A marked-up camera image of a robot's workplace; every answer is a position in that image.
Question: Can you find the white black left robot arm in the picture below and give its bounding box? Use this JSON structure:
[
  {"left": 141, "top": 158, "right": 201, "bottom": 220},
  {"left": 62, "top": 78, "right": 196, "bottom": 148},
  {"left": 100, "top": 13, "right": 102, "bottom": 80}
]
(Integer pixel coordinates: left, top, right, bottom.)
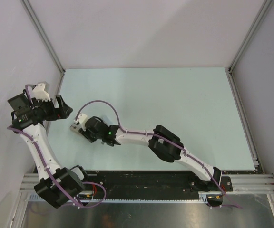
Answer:
[{"left": 8, "top": 92, "right": 90, "bottom": 208}]

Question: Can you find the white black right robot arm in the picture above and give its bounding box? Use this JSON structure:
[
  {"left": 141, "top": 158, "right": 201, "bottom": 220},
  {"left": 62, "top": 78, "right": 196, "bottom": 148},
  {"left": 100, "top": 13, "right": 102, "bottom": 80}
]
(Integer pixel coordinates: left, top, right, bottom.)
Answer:
[{"left": 74, "top": 114, "right": 222, "bottom": 190}]

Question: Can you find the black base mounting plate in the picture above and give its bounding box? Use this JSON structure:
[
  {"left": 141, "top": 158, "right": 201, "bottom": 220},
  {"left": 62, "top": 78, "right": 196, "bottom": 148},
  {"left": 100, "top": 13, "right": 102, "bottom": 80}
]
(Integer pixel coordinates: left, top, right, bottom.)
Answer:
[{"left": 87, "top": 171, "right": 221, "bottom": 200}]

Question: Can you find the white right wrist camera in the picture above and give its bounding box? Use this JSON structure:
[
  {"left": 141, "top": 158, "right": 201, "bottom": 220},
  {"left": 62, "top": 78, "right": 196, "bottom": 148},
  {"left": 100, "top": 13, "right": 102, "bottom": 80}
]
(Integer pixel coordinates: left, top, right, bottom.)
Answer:
[{"left": 74, "top": 114, "right": 89, "bottom": 126}]

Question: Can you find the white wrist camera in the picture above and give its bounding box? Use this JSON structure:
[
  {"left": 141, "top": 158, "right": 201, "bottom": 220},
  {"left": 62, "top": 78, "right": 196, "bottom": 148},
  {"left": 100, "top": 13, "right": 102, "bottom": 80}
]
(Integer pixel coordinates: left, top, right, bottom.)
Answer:
[
  {"left": 74, "top": 114, "right": 89, "bottom": 126},
  {"left": 32, "top": 82, "right": 51, "bottom": 102}
]

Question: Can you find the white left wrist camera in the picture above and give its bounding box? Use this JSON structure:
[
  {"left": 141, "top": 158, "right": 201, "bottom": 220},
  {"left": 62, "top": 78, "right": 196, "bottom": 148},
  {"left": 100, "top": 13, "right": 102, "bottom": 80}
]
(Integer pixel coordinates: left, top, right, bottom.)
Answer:
[{"left": 32, "top": 82, "right": 51, "bottom": 102}]

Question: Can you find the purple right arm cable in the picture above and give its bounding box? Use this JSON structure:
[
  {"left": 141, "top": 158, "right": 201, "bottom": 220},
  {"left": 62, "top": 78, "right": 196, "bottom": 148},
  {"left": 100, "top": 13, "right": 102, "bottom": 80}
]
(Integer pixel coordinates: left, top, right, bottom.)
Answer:
[{"left": 75, "top": 100, "right": 243, "bottom": 209}]

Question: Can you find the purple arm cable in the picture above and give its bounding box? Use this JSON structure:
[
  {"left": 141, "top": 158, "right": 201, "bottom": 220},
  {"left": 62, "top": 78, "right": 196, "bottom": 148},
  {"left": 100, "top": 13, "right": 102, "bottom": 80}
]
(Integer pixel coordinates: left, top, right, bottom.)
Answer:
[
  {"left": 7, "top": 84, "right": 108, "bottom": 209},
  {"left": 75, "top": 100, "right": 243, "bottom": 209}
]

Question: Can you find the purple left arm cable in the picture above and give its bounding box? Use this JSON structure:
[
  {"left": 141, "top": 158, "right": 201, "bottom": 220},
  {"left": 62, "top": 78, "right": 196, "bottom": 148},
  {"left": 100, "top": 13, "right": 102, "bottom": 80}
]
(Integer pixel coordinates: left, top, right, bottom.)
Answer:
[{"left": 7, "top": 84, "right": 108, "bottom": 209}]

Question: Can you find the white slotted cable duct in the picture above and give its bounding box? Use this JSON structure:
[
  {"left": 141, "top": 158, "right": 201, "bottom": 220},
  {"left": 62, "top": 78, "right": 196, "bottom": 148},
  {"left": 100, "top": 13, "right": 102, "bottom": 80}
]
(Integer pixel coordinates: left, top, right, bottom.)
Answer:
[{"left": 27, "top": 191, "right": 210, "bottom": 204}]

